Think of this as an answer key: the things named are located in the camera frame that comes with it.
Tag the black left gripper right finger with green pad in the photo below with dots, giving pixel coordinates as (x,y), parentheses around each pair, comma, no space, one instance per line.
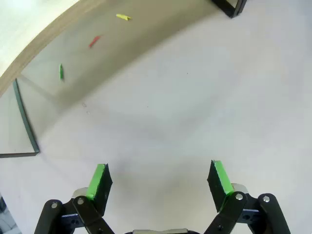
(219,192)

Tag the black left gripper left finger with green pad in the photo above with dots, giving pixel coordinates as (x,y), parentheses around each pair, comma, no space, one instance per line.
(100,195)

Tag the green pin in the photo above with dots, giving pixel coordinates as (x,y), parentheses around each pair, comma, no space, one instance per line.
(61,72)

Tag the red pin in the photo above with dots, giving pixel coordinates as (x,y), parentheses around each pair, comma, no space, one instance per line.
(94,41)

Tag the long wooden shelf board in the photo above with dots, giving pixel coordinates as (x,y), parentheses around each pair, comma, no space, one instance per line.
(36,46)

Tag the yellow pin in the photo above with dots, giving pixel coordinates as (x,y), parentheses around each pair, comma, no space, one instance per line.
(123,16)

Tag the wooden two-tier shelf, black frame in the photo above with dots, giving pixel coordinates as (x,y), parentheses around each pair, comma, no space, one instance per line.
(26,122)

